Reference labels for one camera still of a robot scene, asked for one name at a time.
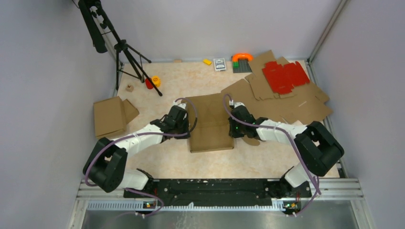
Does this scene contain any yellow small block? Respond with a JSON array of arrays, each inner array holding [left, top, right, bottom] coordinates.
[[203, 59, 212, 65]]

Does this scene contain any brown cardboard box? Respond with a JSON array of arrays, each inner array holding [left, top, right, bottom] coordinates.
[[93, 96, 139, 139], [187, 93, 234, 153]]

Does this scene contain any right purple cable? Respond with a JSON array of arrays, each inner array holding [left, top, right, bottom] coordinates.
[[223, 93, 322, 217]]

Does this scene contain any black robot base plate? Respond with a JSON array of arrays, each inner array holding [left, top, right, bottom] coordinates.
[[143, 178, 312, 207]]

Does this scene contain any playing card deck box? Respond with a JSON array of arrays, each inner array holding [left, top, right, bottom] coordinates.
[[213, 58, 226, 72]]

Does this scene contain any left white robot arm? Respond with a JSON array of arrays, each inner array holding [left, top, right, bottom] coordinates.
[[83, 103, 191, 197]]

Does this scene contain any large brown cardboard sheet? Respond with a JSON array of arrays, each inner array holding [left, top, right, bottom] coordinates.
[[221, 49, 334, 146]]

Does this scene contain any grey lego base plate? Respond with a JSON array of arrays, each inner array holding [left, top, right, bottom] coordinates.
[[233, 60, 252, 73]]

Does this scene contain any red flat cardboard blank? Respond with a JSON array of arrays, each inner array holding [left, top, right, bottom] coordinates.
[[262, 61, 310, 95]]

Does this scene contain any red round toy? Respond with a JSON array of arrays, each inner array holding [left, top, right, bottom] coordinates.
[[145, 78, 154, 90]]

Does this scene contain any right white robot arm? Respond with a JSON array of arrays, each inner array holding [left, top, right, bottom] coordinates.
[[223, 100, 344, 198]]

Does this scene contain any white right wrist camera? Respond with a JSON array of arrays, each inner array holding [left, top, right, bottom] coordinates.
[[229, 100, 245, 109]]

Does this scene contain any small brown cardboard blank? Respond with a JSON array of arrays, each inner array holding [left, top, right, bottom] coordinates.
[[245, 73, 295, 100]]

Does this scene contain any orange horseshoe toy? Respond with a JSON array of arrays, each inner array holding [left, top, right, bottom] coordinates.
[[232, 53, 254, 62]]

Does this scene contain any purple cable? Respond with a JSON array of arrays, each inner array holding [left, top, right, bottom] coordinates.
[[84, 97, 198, 217], [223, 93, 322, 217]]

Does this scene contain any yellow round toy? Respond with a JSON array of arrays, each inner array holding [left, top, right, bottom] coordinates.
[[152, 75, 161, 88]]

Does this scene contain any folded brown cardboard box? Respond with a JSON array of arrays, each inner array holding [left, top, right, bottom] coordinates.
[[93, 96, 139, 139]]

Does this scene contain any small wooden cube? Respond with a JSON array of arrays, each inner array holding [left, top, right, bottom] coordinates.
[[126, 84, 134, 92]]

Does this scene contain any black camera tripod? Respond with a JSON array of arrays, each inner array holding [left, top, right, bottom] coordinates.
[[73, 0, 163, 96]]

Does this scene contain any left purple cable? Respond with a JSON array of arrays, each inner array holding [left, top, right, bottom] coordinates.
[[84, 97, 198, 217]]

